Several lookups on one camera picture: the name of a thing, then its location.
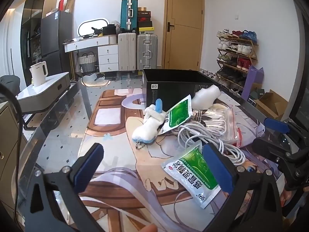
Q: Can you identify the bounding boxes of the open cardboard box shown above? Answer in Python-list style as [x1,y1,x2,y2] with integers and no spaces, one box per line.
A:
[255,90,288,120]

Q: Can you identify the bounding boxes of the tan wooden door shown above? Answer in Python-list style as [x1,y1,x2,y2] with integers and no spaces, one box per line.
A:
[162,0,205,70]

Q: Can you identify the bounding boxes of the wooden shoe rack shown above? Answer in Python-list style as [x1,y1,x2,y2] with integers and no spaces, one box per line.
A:
[216,29,258,95]

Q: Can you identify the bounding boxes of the white electric kettle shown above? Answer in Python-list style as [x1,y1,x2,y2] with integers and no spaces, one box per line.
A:
[29,61,48,87]

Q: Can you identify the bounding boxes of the white dressing desk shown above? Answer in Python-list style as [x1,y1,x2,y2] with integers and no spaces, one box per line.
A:
[63,35,119,73]

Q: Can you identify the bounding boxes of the oval vanity mirror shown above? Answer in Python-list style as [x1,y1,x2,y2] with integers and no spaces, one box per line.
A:
[76,18,110,37]

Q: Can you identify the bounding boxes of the white blue plush toy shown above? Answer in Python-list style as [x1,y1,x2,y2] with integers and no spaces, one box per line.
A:
[132,98,166,144]

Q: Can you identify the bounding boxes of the black storage box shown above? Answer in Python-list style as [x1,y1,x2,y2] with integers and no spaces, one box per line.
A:
[142,69,220,111]

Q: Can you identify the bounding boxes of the dark grey beanbag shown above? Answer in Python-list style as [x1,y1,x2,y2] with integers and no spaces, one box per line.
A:
[1,75,20,96]

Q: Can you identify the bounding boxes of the black glass cabinet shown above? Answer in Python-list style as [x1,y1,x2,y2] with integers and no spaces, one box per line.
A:
[20,0,57,86]

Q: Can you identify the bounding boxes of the white foam sheet roll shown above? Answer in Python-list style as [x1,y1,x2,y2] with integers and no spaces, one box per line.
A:
[191,85,221,111]

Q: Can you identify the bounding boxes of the bagged cream rope coil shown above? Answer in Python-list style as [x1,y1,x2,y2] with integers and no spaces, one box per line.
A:
[209,103,233,126]

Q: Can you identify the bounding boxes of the stacked shoe boxes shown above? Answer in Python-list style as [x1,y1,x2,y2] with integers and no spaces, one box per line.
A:
[137,7,155,34]

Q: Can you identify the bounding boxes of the person's left hand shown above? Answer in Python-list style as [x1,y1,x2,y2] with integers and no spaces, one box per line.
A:
[139,224,158,232]

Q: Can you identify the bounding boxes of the white suitcase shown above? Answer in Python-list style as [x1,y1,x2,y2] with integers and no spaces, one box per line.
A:
[118,33,137,71]

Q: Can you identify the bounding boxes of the grey white side table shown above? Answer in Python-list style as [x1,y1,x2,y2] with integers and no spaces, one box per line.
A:
[17,72,71,114]

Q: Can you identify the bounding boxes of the woven laundry basket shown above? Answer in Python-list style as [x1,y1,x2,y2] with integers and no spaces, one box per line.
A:
[78,51,97,73]

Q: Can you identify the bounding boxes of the teal suitcase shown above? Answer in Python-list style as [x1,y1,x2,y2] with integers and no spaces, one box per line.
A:
[120,0,138,32]

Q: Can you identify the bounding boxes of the white cable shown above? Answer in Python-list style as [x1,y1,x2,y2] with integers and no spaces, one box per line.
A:
[177,121,246,166]

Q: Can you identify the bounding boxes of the red-seal zip bag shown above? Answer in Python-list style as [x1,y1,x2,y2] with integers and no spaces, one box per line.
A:
[232,127,243,148]

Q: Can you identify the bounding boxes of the silver suitcase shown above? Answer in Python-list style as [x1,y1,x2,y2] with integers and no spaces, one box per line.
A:
[137,34,158,70]

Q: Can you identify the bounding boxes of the bagged striped cord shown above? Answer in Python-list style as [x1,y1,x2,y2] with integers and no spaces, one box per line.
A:
[193,108,236,143]

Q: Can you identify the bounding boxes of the green white medicine sachet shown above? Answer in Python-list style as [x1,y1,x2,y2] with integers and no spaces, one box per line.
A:
[162,140,221,208]

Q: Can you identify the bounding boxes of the black refrigerator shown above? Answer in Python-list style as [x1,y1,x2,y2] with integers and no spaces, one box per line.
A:
[40,11,73,78]

